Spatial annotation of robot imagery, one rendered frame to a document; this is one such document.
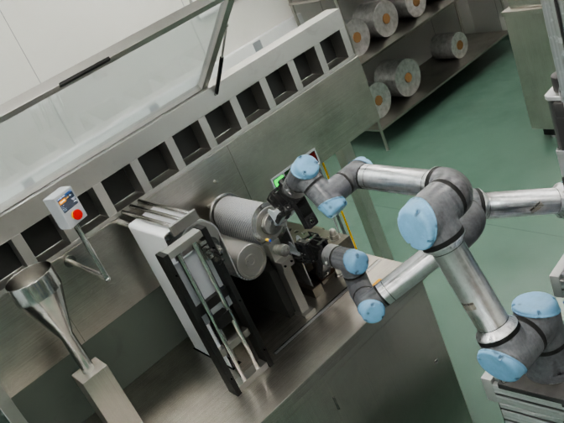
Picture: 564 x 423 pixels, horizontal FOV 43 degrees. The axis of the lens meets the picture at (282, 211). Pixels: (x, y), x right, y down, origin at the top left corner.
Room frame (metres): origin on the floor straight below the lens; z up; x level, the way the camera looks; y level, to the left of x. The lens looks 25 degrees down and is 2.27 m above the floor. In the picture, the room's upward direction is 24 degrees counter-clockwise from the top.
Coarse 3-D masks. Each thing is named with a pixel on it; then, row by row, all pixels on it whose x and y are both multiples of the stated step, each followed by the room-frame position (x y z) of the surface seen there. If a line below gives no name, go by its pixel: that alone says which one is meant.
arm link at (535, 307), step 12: (516, 300) 1.52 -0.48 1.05; (528, 300) 1.50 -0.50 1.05; (540, 300) 1.49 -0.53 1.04; (552, 300) 1.47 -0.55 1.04; (516, 312) 1.48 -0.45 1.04; (528, 312) 1.45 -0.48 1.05; (540, 312) 1.44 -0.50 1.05; (552, 312) 1.44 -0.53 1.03; (528, 324) 1.44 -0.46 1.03; (540, 324) 1.43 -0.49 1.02; (552, 324) 1.44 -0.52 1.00; (540, 336) 1.41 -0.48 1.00; (552, 336) 1.43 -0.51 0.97; (552, 348) 1.44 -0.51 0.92
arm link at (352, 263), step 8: (336, 248) 1.99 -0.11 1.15; (344, 248) 1.97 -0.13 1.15; (352, 248) 1.95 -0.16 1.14; (336, 256) 1.96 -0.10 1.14; (344, 256) 1.93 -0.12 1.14; (352, 256) 1.91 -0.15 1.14; (360, 256) 1.91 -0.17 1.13; (336, 264) 1.95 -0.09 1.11; (344, 264) 1.92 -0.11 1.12; (352, 264) 1.89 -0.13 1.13; (360, 264) 1.90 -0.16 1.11; (344, 272) 1.93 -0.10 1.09; (352, 272) 1.90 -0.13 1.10; (360, 272) 1.90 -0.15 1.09
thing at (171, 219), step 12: (132, 204) 2.29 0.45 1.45; (144, 204) 2.26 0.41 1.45; (156, 204) 2.19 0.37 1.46; (132, 216) 2.19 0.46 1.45; (144, 216) 2.14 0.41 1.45; (156, 216) 2.14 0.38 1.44; (168, 216) 2.05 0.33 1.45; (180, 216) 2.06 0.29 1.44; (192, 216) 2.00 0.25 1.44; (168, 228) 2.01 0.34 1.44; (180, 228) 1.97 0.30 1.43
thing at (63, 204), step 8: (56, 192) 1.90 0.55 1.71; (64, 192) 1.89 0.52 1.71; (72, 192) 1.91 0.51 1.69; (48, 200) 1.88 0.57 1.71; (56, 200) 1.87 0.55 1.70; (64, 200) 1.88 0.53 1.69; (72, 200) 1.90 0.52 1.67; (48, 208) 1.89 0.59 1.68; (56, 208) 1.87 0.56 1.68; (64, 208) 1.87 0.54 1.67; (72, 208) 1.89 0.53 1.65; (80, 208) 1.90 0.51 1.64; (56, 216) 1.88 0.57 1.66; (64, 216) 1.86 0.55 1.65; (72, 216) 1.87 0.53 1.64; (80, 216) 1.88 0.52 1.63; (64, 224) 1.87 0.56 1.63; (72, 224) 1.87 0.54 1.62
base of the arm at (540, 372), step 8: (544, 352) 1.45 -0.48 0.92; (552, 352) 1.44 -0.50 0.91; (560, 352) 1.44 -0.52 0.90; (536, 360) 1.46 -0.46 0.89; (544, 360) 1.45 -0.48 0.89; (552, 360) 1.44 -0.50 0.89; (560, 360) 1.43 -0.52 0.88; (536, 368) 1.46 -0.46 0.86; (544, 368) 1.44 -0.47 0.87; (552, 368) 1.43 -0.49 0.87; (560, 368) 1.43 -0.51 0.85; (528, 376) 1.48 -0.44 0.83; (536, 376) 1.45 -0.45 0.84; (544, 376) 1.44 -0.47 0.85; (552, 376) 1.43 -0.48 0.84; (560, 376) 1.42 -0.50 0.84
